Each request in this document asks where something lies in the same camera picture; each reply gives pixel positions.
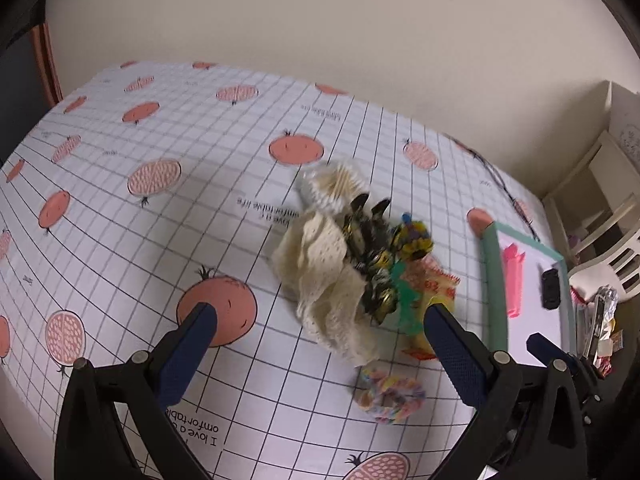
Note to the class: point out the yellow red snack packet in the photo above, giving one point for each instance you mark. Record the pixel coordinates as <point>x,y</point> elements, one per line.
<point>435,285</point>

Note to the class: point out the bag of cotton swabs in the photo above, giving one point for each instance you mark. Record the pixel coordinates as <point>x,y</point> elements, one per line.
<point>335,185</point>

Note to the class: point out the blue yellow scrunchie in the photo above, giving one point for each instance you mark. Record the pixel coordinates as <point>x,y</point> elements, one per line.
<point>412,240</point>

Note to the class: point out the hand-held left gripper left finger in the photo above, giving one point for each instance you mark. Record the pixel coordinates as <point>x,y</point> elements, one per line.
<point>187,355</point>

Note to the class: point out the pastel rainbow scrunchie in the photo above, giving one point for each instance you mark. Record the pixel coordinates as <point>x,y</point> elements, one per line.
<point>370,390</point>

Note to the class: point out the green plastic figure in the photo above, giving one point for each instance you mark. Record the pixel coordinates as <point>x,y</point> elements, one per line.
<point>407,305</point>

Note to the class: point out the black yellow hair accessory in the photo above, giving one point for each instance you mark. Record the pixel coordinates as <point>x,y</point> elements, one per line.
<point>367,240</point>

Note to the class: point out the reddish brown board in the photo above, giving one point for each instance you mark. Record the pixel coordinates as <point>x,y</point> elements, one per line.
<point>47,65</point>

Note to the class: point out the black hair clip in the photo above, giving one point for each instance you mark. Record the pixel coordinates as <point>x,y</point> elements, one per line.
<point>550,287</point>

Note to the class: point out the pink comb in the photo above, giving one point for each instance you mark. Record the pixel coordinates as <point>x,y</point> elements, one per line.
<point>514,285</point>

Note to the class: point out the white lattice basket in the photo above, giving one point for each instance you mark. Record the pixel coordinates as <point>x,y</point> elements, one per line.
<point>615,260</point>

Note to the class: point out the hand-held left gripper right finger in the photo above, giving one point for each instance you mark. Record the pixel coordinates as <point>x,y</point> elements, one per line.
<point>457,360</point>

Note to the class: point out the pink frilly item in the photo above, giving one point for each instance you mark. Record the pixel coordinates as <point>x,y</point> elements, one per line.
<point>577,296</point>

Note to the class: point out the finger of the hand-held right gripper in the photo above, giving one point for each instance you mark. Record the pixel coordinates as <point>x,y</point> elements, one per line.
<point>542,346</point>

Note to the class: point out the grid tablecloth with fruit print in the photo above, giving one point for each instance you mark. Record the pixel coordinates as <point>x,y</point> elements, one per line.
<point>150,260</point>

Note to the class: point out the cream lace cloth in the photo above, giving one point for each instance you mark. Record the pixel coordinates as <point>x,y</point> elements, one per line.
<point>320,270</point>

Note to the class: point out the white wooden shelf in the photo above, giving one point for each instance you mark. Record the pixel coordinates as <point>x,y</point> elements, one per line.
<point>600,160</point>

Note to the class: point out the green rimmed white tray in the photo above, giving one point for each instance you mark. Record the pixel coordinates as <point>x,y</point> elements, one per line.
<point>492,285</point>

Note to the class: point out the white paper folder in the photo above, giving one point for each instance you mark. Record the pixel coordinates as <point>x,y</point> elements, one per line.
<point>627,125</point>

